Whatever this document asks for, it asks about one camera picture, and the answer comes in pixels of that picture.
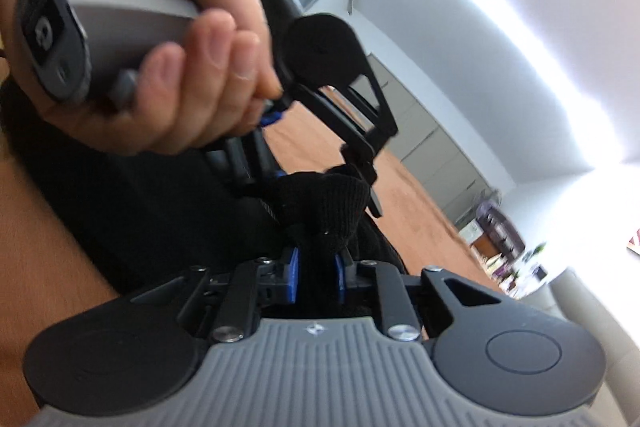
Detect black pants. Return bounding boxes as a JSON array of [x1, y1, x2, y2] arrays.
[[1, 80, 400, 294]]

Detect person's left hand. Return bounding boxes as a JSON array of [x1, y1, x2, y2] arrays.
[[1, 0, 281, 155]]

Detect grey wardrobe doors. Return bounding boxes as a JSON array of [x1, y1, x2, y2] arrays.
[[368, 54, 491, 229]]

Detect cluttered bedside shelf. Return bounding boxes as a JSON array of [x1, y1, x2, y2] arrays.
[[459, 199, 551, 299]]

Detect orange-brown bed cover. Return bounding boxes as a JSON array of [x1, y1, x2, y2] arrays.
[[0, 85, 504, 427]]

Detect grey padded headboard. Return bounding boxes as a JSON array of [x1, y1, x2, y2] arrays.
[[521, 269, 640, 426]]

